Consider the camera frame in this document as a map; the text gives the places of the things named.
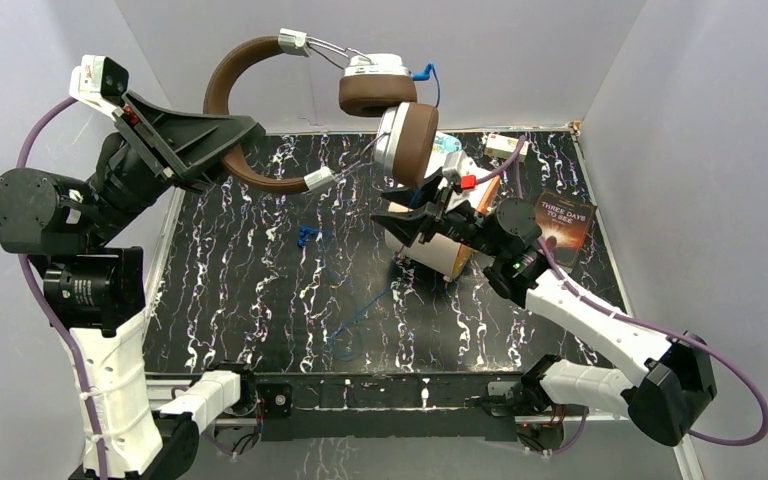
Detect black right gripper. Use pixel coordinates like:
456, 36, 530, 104
371, 167, 504, 260

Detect brown silver headphones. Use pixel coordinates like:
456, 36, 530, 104
203, 28, 439, 189

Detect thin blue headphone cable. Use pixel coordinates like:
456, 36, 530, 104
294, 61, 442, 362

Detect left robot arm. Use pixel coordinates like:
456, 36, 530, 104
0, 92, 264, 479

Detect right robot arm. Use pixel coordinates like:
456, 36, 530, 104
371, 175, 717, 447

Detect white cylindrical drum box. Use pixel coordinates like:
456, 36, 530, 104
384, 148, 500, 281

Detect blue white blister pack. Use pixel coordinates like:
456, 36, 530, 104
432, 131, 462, 155

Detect small white green box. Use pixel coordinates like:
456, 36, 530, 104
484, 133, 530, 162

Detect dark book three days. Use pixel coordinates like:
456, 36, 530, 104
535, 191, 597, 272

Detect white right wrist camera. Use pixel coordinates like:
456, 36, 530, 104
442, 150, 478, 209

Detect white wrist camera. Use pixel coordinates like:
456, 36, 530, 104
69, 54, 129, 113
442, 150, 478, 209

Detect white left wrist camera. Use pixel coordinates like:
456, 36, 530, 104
69, 54, 129, 113

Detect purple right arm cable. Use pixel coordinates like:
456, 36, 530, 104
473, 135, 768, 457

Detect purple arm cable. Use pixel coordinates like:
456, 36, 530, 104
14, 95, 110, 480
473, 135, 768, 457

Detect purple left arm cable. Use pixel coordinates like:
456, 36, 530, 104
14, 95, 110, 480

